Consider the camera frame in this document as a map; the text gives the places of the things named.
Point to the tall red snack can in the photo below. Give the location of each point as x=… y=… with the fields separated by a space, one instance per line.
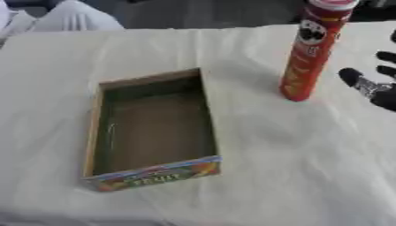
x=308 y=58

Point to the open cardboard box green inside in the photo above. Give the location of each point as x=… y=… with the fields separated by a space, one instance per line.
x=154 y=123

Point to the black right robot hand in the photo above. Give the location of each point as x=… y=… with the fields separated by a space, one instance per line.
x=384 y=94

